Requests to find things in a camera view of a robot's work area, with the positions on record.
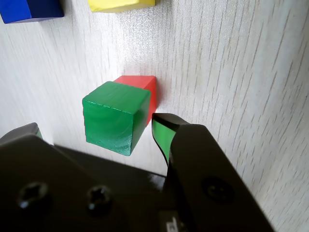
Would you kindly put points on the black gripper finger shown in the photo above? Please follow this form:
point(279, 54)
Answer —
point(205, 174)
point(43, 183)

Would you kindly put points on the green wooden cube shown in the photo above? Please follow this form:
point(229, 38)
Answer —
point(111, 120)

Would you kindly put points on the red wooden cube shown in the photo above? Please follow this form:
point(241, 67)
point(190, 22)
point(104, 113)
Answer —
point(147, 84)

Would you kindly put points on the blue wooden cube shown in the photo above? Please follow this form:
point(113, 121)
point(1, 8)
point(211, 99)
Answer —
point(26, 9)

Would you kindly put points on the yellow wooden cube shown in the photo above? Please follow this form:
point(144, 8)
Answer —
point(116, 4)

